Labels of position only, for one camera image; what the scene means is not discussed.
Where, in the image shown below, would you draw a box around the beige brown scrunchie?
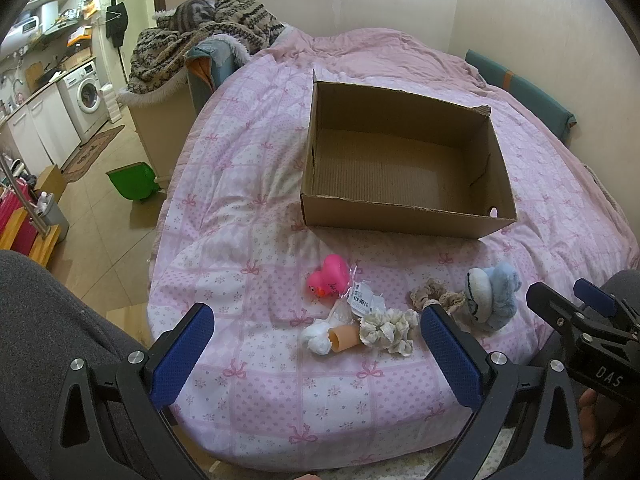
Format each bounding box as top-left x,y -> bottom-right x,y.
409,278 -> 466,315

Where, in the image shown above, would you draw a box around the black hanging garment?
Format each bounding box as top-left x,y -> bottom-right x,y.
105,2 -> 129,49

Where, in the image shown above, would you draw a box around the beige sofa armrest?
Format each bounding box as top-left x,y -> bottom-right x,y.
117,67 -> 196,188

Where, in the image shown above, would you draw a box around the wooden chair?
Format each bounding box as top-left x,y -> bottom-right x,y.
1,208 -> 61,268

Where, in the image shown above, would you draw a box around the open brown cardboard box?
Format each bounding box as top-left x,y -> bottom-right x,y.
300,80 -> 518,240

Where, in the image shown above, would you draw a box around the white washing machine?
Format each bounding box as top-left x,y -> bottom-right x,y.
56,58 -> 108,144

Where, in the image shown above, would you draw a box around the pink patterned bed quilt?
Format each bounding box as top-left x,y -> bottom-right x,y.
148,28 -> 639,472

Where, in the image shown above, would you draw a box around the teal orange pillow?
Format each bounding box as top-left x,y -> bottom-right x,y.
184,34 -> 250,115

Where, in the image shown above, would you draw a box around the light blue plush toy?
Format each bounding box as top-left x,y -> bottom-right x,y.
464,261 -> 522,332

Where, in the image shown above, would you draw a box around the beige silicone cup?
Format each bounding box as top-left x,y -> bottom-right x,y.
328,324 -> 362,353

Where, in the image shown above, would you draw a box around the teal headboard cushion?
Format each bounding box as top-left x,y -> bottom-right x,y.
464,50 -> 577,144

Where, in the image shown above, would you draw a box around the grey small trash can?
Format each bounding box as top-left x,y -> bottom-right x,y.
36,191 -> 70,244

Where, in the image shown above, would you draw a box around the patterned knit blanket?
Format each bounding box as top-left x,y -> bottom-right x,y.
127,0 -> 285,94

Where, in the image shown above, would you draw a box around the brown floor mat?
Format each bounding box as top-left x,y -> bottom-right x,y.
61,125 -> 125,183

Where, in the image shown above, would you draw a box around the red suitcase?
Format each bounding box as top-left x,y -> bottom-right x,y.
1,191 -> 38,258

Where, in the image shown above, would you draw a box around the white sock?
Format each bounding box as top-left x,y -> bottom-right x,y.
300,320 -> 332,356

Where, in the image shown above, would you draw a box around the person's right hand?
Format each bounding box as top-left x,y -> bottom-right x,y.
578,389 -> 611,454

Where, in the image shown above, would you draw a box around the clear plastic labelled bag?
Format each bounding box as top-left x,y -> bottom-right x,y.
328,266 -> 387,326

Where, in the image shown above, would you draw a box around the grey tabby cat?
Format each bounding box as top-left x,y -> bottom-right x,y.
169,0 -> 216,32

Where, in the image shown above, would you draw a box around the cream fabric scrunchie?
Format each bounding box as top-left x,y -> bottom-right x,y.
359,309 -> 420,358

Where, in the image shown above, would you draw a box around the white kitchen cabinets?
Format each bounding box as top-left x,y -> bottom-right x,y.
1,84 -> 80,177

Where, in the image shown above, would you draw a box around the grey trousers leg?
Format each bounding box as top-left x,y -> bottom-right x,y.
1,250 -> 142,479

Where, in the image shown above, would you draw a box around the pink rubber duck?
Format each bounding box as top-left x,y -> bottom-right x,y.
307,254 -> 350,298

